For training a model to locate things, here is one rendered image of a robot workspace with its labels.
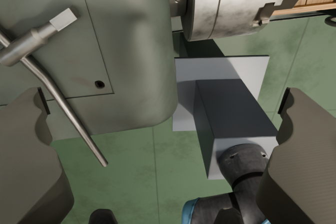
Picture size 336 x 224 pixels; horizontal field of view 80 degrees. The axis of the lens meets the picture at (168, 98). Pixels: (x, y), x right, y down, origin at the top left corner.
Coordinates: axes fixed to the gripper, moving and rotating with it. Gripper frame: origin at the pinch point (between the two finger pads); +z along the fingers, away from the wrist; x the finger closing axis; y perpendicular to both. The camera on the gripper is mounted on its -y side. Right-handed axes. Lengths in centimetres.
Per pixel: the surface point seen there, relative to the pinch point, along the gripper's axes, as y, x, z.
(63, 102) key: 10.8, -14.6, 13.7
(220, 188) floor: 239, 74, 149
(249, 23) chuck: 1.4, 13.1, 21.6
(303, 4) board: 3, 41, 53
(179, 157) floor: 175, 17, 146
